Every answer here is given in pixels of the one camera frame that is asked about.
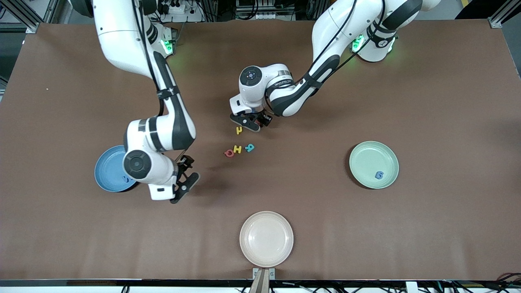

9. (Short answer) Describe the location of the black table edge rail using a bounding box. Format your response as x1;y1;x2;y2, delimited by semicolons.
0;279;521;286

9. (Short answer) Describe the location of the cream plate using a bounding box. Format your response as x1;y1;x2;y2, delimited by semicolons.
239;211;294;268

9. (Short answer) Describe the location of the green plate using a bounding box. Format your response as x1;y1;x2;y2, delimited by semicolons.
349;141;400;190

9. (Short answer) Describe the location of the white power strip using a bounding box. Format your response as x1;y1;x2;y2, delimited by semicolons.
157;0;204;23

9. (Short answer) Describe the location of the grey electronics rack box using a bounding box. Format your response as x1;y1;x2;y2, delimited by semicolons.
235;0;296;21

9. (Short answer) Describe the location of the blue plate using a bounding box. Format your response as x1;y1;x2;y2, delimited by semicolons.
94;145;139;192

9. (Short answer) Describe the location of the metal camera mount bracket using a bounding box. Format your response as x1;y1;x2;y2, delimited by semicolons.
252;268;276;293

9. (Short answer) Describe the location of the aluminium frame profile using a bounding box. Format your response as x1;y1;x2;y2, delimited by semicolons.
488;0;521;29
0;0;57;34

